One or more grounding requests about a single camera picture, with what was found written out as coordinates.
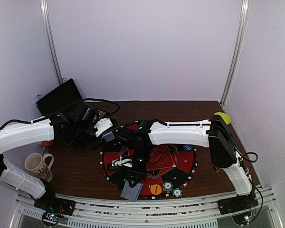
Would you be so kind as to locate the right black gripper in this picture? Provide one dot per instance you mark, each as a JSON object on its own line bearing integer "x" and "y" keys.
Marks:
{"x": 136, "y": 173}

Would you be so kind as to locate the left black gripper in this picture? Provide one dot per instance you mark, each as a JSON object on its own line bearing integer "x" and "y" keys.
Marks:
{"x": 93, "y": 145}

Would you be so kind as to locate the grey playing card deck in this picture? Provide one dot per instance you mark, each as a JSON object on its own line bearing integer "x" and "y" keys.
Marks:
{"x": 108, "y": 136}

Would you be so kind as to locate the dealt blue-backed card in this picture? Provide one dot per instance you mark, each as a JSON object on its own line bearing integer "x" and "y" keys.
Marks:
{"x": 128, "y": 192}
{"x": 138, "y": 189}

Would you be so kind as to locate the orange big blind button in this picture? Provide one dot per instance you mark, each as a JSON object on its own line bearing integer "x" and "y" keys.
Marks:
{"x": 156, "y": 189}

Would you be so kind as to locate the green white poker chip stack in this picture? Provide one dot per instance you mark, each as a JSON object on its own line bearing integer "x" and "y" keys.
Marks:
{"x": 167, "y": 186}

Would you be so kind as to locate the teal white poker chip stack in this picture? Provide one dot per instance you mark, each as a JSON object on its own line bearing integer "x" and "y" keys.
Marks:
{"x": 177, "y": 192}

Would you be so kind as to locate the black poker chip case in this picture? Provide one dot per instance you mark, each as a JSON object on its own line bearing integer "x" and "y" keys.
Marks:
{"x": 61, "y": 104}

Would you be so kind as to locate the blue small blind button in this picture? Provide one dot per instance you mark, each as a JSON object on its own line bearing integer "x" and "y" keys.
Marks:
{"x": 188, "y": 148}

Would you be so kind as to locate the red black triangular token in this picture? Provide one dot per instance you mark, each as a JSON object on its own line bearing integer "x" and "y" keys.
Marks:
{"x": 217, "y": 170}

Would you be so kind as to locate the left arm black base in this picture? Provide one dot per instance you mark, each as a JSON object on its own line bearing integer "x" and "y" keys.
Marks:
{"x": 55, "y": 205}

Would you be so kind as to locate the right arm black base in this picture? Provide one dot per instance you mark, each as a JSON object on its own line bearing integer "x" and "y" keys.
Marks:
{"x": 237, "y": 203}

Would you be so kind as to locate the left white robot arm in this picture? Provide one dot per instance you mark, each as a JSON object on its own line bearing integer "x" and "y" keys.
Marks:
{"x": 15, "y": 134}

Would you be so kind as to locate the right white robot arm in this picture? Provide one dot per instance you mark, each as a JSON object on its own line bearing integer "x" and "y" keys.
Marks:
{"x": 213, "y": 134}

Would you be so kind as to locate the round red black poker mat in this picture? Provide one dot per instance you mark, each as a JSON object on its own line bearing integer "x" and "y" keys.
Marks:
{"x": 168, "y": 162}

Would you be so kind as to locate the orange plastic cup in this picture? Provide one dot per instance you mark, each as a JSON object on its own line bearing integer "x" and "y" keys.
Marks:
{"x": 46, "y": 143}

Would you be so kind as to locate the white floral ceramic mug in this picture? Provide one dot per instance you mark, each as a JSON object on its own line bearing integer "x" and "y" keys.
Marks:
{"x": 40, "y": 165}

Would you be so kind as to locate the yellow green plastic bowl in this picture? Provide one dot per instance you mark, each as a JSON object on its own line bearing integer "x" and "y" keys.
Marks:
{"x": 224, "y": 116}

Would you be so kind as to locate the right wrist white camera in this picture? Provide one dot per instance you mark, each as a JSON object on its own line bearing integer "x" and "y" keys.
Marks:
{"x": 116, "y": 165}

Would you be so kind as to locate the wrist white camera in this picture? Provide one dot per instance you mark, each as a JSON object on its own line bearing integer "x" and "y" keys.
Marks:
{"x": 102, "y": 125}
{"x": 116, "y": 165}

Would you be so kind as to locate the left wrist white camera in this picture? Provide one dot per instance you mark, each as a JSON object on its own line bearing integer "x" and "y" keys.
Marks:
{"x": 102, "y": 125}

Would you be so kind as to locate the aluminium front rail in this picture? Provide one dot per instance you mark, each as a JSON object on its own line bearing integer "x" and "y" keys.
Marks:
{"x": 192, "y": 212}

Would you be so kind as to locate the left aluminium frame post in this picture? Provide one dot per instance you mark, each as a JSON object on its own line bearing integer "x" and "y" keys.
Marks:
{"x": 53, "y": 54}

